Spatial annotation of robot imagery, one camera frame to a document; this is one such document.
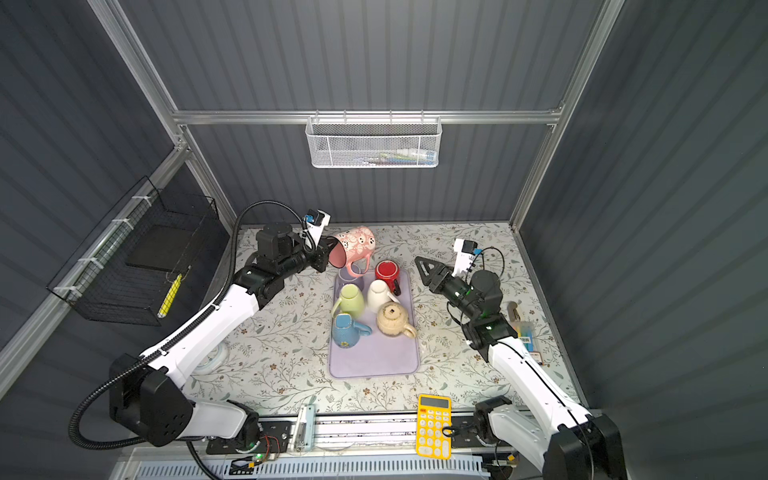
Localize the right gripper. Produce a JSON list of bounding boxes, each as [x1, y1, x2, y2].
[[417, 256, 479, 324]]

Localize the beige speckled mug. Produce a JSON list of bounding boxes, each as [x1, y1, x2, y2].
[[376, 301, 417, 339]]

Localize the pink ghost mug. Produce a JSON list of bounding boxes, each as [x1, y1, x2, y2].
[[329, 226, 376, 278]]

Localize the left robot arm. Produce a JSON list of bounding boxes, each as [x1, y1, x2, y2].
[[68, 209, 338, 451]]

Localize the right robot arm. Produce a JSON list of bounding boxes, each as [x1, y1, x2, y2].
[[415, 257, 628, 479]]

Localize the red mug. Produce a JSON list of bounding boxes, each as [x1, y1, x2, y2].
[[375, 260, 401, 296]]

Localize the white mug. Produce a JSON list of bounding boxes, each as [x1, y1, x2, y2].
[[366, 279, 399, 313]]

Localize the lavender mug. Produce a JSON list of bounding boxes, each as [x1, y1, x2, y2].
[[336, 264, 365, 293]]

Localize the green mug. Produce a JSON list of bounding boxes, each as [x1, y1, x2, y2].
[[331, 283, 366, 319]]

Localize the blue mug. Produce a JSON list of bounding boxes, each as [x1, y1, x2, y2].
[[331, 312, 373, 349]]

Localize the lavender tray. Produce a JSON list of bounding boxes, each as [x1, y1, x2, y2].
[[328, 307, 420, 379]]

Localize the items in white basket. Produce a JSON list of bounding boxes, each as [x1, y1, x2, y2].
[[357, 148, 438, 167]]

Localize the yellow marker in basket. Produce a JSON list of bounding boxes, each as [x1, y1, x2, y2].
[[157, 274, 183, 319]]

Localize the small white clock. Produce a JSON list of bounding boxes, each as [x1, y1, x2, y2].
[[192, 342, 229, 376]]

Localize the black pad in basket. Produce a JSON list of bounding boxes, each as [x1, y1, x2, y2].
[[125, 225, 200, 273]]

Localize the yellow calculator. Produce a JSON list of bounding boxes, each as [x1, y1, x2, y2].
[[415, 394, 452, 460]]

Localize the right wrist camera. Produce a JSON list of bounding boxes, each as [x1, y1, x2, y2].
[[452, 238, 480, 277]]

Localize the white wire basket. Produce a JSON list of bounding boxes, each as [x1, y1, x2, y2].
[[305, 117, 443, 169]]

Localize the black wire basket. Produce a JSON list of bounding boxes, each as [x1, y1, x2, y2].
[[47, 184, 228, 327]]

